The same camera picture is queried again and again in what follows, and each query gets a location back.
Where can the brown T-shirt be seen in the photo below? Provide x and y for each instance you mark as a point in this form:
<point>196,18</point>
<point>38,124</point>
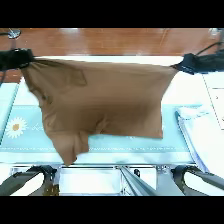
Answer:
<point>110,100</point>

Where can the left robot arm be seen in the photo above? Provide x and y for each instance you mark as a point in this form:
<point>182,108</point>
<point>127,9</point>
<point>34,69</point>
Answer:
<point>13,58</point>

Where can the pale blue garment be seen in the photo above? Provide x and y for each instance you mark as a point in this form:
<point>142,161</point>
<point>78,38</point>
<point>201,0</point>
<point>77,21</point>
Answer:
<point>201,133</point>

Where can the silver frame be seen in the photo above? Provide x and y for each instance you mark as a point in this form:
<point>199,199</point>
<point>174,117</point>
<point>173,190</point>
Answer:
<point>140,186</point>

